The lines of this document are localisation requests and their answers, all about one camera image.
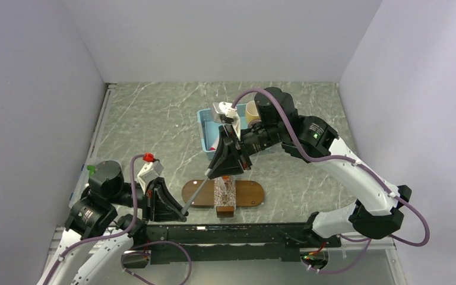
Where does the yellow mug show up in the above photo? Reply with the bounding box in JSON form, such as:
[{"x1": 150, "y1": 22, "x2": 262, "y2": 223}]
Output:
[{"x1": 245, "y1": 100, "x2": 260, "y2": 124}]

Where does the clear acrylic toothbrush holder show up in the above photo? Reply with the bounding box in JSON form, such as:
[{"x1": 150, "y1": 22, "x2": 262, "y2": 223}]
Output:
[{"x1": 214, "y1": 176, "x2": 236, "y2": 219}]

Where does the brown oval wooden tray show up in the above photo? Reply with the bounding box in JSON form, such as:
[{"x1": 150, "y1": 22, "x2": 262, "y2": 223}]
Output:
[{"x1": 181, "y1": 180, "x2": 265, "y2": 207}]

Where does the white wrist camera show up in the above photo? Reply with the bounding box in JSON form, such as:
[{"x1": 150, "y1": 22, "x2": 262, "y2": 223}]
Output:
[
  {"x1": 212, "y1": 102, "x2": 241, "y2": 139},
  {"x1": 137, "y1": 153, "x2": 164, "y2": 191}
]

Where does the blue plastic basket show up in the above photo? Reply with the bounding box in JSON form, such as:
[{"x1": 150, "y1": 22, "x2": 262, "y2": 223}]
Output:
[{"x1": 197, "y1": 103, "x2": 251, "y2": 160}]

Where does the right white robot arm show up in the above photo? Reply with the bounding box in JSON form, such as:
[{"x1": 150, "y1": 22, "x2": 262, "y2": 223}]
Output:
[{"x1": 206, "y1": 87, "x2": 411, "y2": 246}]

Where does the green white object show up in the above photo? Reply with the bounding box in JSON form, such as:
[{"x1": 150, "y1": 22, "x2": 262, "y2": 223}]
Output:
[{"x1": 86, "y1": 164, "x2": 96, "y2": 176}]

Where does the black base frame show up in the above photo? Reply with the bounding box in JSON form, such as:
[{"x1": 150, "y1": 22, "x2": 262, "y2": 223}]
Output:
[{"x1": 132, "y1": 222, "x2": 341, "y2": 265}]

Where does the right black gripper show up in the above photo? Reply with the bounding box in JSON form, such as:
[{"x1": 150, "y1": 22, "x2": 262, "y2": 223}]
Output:
[{"x1": 207, "y1": 122, "x2": 285, "y2": 178}]

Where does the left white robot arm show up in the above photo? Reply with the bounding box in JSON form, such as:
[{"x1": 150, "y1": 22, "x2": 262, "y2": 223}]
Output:
[{"x1": 38, "y1": 153, "x2": 188, "y2": 284}]

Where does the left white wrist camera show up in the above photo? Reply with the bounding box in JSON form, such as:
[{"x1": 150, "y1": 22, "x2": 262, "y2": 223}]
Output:
[{"x1": 137, "y1": 153, "x2": 164, "y2": 191}]

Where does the purple mug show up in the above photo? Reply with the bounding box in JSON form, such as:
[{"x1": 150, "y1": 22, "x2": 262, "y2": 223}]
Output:
[{"x1": 248, "y1": 119, "x2": 261, "y2": 128}]

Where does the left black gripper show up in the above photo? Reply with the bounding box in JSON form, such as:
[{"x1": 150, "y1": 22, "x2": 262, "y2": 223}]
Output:
[{"x1": 109, "y1": 175, "x2": 187, "y2": 222}]

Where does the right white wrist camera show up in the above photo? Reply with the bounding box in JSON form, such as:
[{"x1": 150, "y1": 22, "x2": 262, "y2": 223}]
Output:
[{"x1": 212, "y1": 102, "x2": 241, "y2": 139}]

